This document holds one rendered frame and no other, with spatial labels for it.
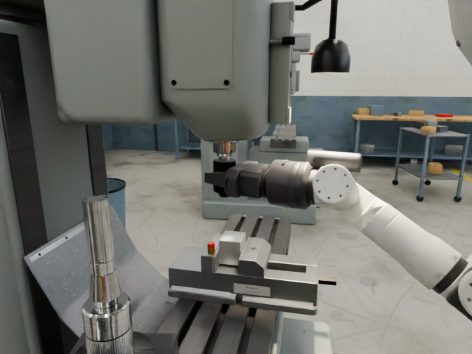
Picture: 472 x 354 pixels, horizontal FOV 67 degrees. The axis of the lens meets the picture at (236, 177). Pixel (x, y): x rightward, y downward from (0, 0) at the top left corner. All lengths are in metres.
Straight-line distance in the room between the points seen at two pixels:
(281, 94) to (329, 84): 6.53
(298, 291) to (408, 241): 0.31
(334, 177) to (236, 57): 0.25
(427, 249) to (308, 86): 6.67
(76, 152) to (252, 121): 0.46
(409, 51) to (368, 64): 0.71
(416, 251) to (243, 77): 0.38
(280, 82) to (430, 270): 0.39
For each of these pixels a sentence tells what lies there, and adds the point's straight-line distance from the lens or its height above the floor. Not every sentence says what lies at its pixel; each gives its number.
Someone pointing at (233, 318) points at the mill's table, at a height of 0.93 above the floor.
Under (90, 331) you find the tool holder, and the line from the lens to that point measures 0.41.
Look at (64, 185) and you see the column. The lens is 0.90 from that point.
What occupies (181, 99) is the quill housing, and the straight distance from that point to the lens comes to 0.63.
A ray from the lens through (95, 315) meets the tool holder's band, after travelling 0.39.
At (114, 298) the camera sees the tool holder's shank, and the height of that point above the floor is 1.21.
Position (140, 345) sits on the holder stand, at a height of 1.13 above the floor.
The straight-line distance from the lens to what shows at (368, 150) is 6.59.
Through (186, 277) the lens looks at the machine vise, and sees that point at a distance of 0.87.
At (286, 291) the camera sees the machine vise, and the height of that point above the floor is 0.97.
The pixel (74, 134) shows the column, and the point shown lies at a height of 1.30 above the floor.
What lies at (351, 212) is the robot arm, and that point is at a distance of 0.68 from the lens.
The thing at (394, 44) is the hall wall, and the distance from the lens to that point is 7.35.
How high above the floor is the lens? 1.41
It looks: 15 degrees down
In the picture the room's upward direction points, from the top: straight up
